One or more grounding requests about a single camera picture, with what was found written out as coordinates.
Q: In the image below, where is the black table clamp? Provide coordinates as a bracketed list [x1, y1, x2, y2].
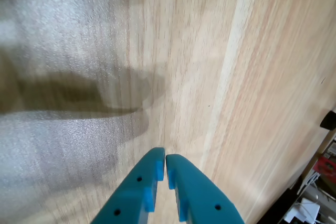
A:
[319, 110, 336, 131]

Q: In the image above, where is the white power adapter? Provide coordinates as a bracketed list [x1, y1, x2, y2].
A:
[285, 196, 322, 223]

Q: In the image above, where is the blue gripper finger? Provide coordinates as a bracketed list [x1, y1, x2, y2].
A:
[165, 153, 245, 224]
[90, 147, 166, 224]

